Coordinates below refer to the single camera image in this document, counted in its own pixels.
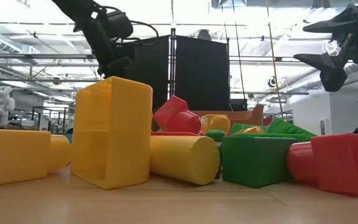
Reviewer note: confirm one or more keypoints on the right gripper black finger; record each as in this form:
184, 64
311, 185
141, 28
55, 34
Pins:
331, 76
340, 21

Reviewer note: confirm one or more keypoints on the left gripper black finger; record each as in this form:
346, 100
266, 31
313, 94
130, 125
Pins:
118, 68

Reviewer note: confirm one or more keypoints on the red hollow building block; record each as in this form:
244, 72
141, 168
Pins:
176, 116

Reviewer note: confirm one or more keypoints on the orange plastic bin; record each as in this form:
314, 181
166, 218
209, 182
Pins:
244, 116

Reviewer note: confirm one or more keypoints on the black round ceiling device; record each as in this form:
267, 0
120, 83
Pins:
271, 82

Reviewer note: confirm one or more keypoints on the yellow hollow building block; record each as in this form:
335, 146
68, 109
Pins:
126, 133

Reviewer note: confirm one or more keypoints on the black folding screen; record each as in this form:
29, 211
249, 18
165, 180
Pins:
202, 71

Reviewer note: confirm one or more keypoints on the small blue block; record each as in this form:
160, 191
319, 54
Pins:
68, 137

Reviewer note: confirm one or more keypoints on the yellow cylinder block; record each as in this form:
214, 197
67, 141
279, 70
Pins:
182, 158

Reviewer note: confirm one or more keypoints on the white humanoid robot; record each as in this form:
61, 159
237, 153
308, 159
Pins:
2, 104

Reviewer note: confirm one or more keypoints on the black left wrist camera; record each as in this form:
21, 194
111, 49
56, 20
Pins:
120, 25

